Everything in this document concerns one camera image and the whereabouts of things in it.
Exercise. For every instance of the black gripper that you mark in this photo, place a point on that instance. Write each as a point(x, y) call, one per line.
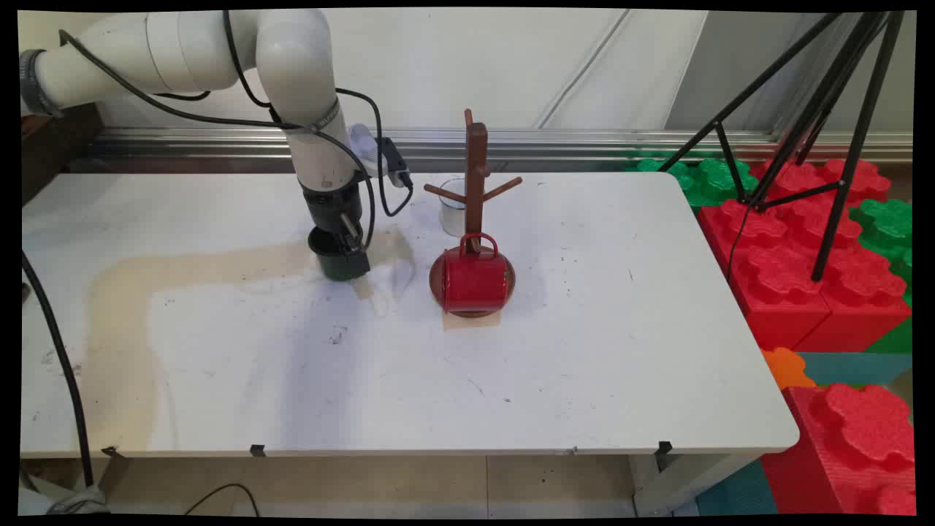
point(329, 208)

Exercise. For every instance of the red enamel mug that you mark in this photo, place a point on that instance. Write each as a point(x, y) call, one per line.
point(475, 281)

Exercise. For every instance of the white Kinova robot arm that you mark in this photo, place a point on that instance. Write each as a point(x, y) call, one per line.
point(292, 58)

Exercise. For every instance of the dark green enamel mug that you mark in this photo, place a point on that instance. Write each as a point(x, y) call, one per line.
point(325, 259)

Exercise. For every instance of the white enamel mug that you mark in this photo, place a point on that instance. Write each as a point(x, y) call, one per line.
point(451, 219)

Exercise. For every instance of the brown wooden mug tree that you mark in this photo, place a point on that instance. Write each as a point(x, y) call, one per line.
point(476, 168)

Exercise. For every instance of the black table edge clip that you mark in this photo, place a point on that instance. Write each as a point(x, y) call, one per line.
point(663, 449)
point(257, 450)
point(112, 451)

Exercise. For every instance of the dark brown side cabinet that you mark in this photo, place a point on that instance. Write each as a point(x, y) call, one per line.
point(51, 153)

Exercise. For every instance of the green foam building block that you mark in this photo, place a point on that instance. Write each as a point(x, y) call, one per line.
point(887, 223)
point(895, 340)
point(712, 179)

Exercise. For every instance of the grey fabric bundle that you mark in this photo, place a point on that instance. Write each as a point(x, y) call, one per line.
point(77, 502)

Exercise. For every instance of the white table leg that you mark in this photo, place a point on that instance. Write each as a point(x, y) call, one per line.
point(672, 486)

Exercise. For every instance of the red foam building block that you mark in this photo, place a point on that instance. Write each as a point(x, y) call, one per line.
point(840, 453)
point(865, 179)
point(781, 292)

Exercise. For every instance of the orange foam piece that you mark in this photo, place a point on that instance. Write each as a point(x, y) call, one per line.
point(785, 365)

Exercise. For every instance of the teal foam block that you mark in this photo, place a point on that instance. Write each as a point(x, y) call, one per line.
point(738, 493)

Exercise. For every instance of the teal foam mat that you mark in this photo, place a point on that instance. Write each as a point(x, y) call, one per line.
point(855, 369)

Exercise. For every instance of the black tripod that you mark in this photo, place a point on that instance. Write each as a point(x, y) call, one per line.
point(867, 109)

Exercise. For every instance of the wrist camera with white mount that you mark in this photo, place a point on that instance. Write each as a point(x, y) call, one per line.
point(365, 150)

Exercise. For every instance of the aluminium wall rail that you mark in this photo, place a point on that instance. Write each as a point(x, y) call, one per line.
point(584, 142)

